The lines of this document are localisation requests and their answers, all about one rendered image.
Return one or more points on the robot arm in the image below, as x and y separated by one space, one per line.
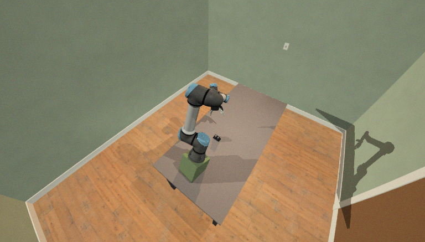
197 96

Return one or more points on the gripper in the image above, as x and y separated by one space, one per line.
216 109

